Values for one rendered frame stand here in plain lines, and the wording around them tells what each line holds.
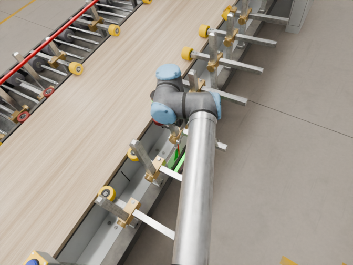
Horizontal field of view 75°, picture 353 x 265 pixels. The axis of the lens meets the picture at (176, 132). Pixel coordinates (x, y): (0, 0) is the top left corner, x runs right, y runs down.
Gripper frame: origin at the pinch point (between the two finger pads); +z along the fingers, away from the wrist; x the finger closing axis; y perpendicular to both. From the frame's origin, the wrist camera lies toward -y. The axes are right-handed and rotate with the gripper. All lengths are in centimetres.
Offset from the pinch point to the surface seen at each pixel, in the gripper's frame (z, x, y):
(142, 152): -6.8, -6.0, 24.3
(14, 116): 16, -115, 33
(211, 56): -0.6, -7.5, -49.3
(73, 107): 12, -76, 10
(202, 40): 11, -27, -76
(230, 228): 102, 36, 14
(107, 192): 12.3, -19.8, 43.6
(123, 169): 25.2, -27.7, 27.9
